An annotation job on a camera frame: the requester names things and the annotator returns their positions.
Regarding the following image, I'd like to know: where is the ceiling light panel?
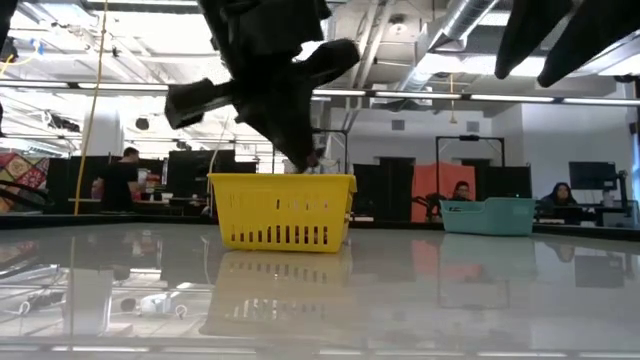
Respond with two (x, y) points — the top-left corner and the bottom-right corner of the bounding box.
(414, 52), (541, 77)

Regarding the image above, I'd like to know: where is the silver slanted ceiling duct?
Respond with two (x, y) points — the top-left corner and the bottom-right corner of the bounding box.
(399, 0), (501, 94)

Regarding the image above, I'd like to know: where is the orange partition panel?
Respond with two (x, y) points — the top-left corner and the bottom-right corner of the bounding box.
(410, 161), (477, 224)

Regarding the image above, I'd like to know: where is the person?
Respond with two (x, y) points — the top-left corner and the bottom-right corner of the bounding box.
(92, 146), (146, 214)
(449, 180), (474, 202)
(539, 182), (581, 221)

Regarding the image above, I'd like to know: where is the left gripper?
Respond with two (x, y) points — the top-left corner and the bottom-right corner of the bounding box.
(164, 0), (361, 174)

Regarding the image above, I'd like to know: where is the yellow plastic basket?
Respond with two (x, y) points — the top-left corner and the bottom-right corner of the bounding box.
(207, 172), (358, 254)

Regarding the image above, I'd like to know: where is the overhead light bar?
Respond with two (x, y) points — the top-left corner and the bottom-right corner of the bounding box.
(0, 78), (640, 107)

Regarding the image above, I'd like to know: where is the black desk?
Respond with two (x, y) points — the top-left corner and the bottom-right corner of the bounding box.
(532, 201), (639, 229)

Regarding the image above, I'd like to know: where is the black station frame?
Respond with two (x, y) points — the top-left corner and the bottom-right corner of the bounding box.
(434, 133), (507, 199)

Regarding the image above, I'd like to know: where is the wooden side table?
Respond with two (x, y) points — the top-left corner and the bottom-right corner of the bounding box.
(67, 197), (172, 207)

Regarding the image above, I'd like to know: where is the black monitor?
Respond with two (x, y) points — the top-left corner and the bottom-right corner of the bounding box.
(567, 160), (618, 192)

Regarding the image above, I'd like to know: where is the black partition panel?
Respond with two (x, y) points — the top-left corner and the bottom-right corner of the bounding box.
(474, 164), (533, 199)
(166, 149), (237, 204)
(43, 155), (166, 216)
(351, 156), (416, 224)

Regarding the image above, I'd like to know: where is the teal plastic basket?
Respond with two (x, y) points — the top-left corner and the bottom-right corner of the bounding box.
(439, 196), (537, 237)

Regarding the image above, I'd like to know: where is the red container stack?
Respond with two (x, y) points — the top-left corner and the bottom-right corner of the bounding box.
(145, 172), (164, 201)

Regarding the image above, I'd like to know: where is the colourful patterned quilt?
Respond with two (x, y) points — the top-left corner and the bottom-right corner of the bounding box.
(0, 151), (50, 215)

